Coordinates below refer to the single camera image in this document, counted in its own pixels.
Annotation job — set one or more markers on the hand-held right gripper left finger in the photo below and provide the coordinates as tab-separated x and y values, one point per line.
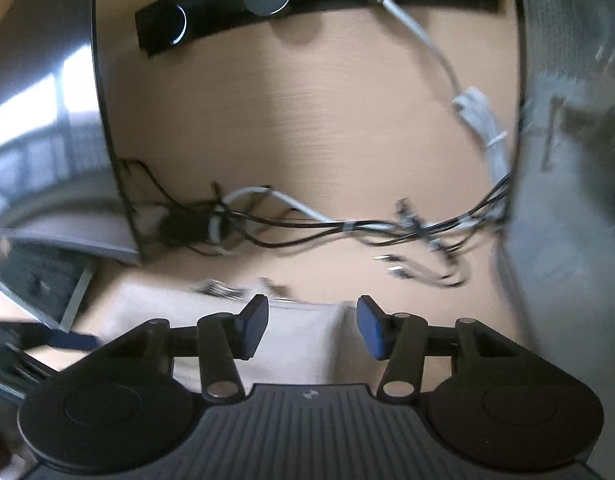
253	327

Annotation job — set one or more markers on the black white striped shirt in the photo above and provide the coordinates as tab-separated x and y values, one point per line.
287	335

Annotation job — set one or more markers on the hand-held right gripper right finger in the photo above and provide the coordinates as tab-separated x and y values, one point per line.
371	329

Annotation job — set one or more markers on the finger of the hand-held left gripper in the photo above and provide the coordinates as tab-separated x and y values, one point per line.
72	341

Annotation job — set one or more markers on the black adapter box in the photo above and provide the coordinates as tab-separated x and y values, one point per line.
185	230

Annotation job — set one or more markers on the black keyboard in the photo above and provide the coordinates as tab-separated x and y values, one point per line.
35	280

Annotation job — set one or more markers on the black computer monitor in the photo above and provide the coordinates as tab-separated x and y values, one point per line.
37	70

